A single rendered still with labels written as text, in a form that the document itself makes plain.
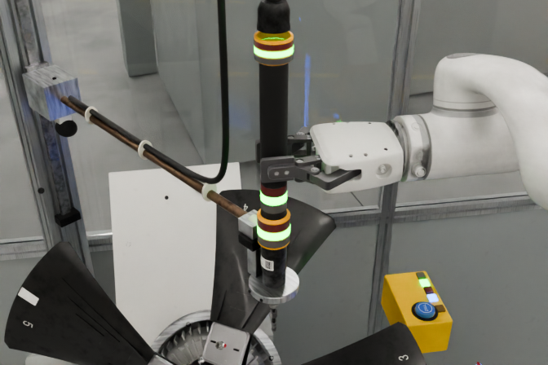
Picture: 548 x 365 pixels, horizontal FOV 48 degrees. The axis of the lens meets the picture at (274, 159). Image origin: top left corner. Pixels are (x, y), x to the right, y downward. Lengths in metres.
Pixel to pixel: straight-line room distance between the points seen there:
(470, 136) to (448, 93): 0.06
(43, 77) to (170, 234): 0.38
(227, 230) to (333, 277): 0.84
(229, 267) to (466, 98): 0.49
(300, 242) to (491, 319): 1.31
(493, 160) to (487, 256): 1.22
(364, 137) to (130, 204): 0.62
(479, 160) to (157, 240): 0.68
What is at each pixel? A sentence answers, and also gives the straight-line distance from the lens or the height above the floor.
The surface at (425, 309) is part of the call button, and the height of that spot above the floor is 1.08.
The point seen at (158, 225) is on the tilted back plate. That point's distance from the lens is 1.25.
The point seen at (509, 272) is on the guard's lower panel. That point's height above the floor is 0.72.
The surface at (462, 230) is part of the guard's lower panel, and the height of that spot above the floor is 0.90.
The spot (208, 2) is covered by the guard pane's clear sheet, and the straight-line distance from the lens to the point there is 1.42.
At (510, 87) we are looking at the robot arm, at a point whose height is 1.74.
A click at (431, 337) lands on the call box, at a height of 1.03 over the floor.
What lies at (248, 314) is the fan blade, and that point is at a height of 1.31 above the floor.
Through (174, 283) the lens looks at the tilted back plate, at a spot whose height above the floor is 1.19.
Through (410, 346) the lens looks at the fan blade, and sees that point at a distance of 1.12.
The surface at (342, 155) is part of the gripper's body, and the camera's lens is 0.73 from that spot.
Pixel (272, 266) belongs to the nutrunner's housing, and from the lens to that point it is 0.83.
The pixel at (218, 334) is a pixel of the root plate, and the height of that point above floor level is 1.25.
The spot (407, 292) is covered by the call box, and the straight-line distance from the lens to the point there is 1.41.
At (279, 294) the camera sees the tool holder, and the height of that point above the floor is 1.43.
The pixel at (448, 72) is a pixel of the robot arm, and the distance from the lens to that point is 0.77.
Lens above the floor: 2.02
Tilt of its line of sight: 31 degrees down
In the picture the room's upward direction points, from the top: straight up
